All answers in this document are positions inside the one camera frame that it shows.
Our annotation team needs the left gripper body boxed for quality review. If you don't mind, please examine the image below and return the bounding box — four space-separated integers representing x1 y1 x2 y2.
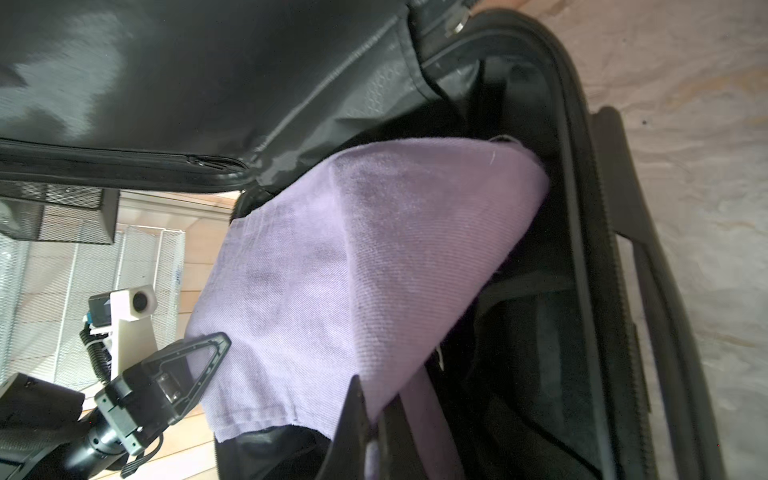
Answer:
96 359 197 456

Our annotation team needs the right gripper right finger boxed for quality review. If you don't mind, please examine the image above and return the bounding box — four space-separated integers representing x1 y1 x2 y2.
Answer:
377 396 428 480

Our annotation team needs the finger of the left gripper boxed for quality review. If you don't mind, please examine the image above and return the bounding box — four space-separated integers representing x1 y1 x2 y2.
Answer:
143 332 231 425

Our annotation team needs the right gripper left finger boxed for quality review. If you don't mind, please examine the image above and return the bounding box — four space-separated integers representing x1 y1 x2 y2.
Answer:
315 375 370 480

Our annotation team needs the purple towel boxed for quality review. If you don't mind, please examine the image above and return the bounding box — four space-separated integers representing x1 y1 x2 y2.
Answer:
186 138 549 479

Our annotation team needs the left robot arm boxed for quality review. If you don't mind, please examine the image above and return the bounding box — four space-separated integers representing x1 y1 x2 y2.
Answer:
1 332 231 479

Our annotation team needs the white and black suitcase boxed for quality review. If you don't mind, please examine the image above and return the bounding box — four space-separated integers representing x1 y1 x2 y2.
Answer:
1 1 726 479

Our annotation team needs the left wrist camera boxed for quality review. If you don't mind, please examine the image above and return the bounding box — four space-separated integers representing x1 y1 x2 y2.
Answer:
79 285 158 385

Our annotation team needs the white wire mesh rack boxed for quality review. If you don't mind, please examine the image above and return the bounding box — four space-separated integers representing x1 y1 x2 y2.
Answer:
0 224 187 391

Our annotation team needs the black mesh wall basket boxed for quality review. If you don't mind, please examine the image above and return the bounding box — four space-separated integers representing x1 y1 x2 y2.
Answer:
1 180 120 245

